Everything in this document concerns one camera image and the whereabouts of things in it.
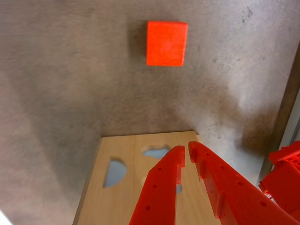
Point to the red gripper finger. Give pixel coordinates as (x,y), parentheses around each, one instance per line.
(232,197)
(159,194)

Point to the red cube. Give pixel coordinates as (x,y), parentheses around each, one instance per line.
(166,43)

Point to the red robot arm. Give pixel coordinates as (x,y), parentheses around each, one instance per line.
(283,182)

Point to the wooden shape sorter box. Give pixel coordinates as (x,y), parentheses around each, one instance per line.
(112,206)

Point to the aluminium rail profile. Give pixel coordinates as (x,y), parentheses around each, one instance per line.
(291,126)

